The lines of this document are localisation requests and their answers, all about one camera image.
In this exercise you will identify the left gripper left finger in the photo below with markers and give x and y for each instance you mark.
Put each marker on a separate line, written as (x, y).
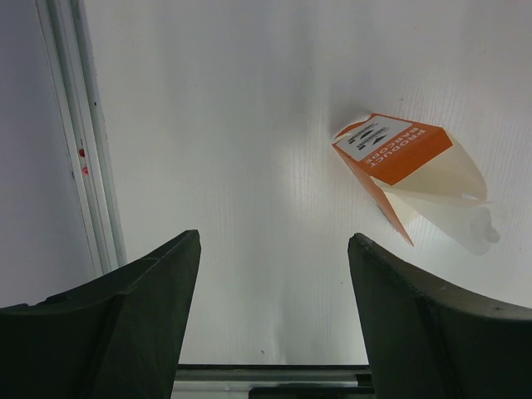
(118, 336)

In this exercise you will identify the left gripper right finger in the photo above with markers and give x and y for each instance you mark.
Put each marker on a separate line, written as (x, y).
(428, 338)

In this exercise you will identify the cream filter holder box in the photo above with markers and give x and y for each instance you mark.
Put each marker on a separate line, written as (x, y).
(395, 158)

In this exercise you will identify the white filters in box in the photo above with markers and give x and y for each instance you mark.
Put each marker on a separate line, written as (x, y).
(471, 225)

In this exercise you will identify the aluminium frame rail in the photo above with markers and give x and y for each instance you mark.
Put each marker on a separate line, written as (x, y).
(273, 381)

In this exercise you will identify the left corner aluminium post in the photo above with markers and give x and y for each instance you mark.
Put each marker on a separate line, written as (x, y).
(68, 47)

